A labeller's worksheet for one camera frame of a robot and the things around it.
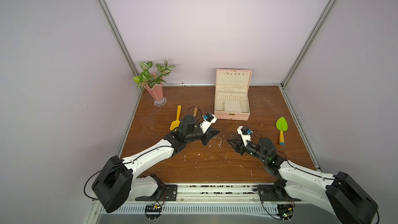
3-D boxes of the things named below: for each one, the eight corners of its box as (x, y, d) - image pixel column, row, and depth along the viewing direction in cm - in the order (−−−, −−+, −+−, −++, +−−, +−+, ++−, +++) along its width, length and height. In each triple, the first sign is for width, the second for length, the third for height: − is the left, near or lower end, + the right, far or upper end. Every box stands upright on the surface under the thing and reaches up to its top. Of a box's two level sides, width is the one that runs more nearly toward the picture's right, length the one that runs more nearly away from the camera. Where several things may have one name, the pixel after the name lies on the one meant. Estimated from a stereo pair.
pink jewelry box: (215, 120, 102) (216, 99, 85) (213, 90, 119) (214, 69, 103) (250, 120, 101) (259, 99, 85) (243, 90, 119) (249, 68, 103)
